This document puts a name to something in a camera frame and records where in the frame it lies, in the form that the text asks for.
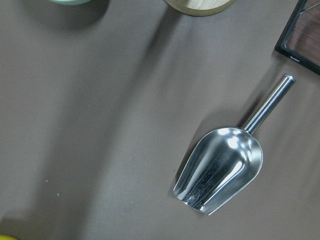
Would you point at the mint green bowl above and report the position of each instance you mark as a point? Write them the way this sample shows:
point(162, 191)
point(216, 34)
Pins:
point(70, 2)

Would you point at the dark wooden glass tray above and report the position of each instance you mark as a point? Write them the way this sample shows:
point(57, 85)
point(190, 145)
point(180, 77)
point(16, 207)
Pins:
point(300, 39)

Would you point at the steel ice scoop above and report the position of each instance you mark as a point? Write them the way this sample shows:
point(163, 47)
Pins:
point(226, 159)

